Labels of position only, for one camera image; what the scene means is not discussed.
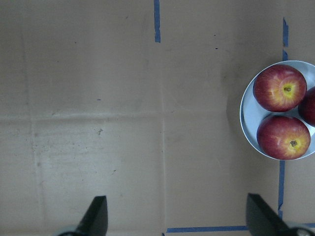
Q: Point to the red apple near plate edge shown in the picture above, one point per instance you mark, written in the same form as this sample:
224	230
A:
283	137

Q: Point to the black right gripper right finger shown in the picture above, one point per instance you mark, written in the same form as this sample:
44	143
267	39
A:
261	220

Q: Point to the red apple with yellow top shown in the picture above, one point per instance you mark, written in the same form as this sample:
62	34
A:
279	88

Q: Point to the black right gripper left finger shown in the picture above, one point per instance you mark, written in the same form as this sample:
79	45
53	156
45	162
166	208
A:
94	221

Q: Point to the grey metal plate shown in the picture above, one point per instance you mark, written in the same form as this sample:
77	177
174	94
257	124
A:
251	113

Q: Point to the dark red apple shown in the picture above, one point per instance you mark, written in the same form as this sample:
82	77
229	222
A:
306	108

